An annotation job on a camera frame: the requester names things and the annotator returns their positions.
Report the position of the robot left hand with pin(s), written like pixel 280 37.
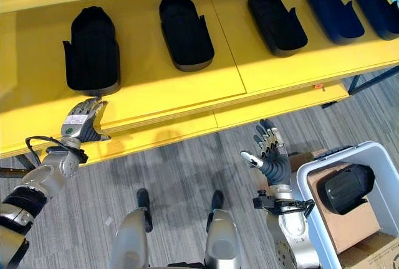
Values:
pixel 76 122

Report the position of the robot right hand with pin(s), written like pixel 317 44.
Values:
pixel 277 167

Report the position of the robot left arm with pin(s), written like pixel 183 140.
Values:
pixel 40 178

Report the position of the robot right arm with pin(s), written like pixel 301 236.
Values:
pixel 290 228

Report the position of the plain cardboard box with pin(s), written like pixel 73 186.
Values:
pixel 304 158

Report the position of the white plastic box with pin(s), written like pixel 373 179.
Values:
pixel 386 169

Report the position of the printed cardboard box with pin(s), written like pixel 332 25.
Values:
pixel 374 255

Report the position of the robot right dark foot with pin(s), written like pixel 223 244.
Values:
pixel 216 202

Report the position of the robot dark foot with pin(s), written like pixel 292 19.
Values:
pixel 144 206
pixel 216 202

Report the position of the black sole-shaped part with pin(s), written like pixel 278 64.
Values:
pixel 187 32
pixel 92 51
pixel 346 188
pixel 335 13
pixel 277 23
pixel 375 10

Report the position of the orange round sticker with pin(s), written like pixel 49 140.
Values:
pixel 318 86

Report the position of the robot right silver leg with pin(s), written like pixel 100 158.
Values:
pixel 223 244

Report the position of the robot silver leg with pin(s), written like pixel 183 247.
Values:
pixel 129 244
pixel 223 244

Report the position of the brown cardboard sheet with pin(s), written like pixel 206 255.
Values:
pixel 352 228

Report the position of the small white floor scrap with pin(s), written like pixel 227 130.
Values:
pixel 108 221

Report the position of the robot left dark foot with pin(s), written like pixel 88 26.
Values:
pixel 144 206

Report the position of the robot left silver leg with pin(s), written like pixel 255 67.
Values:
pixel 129 244

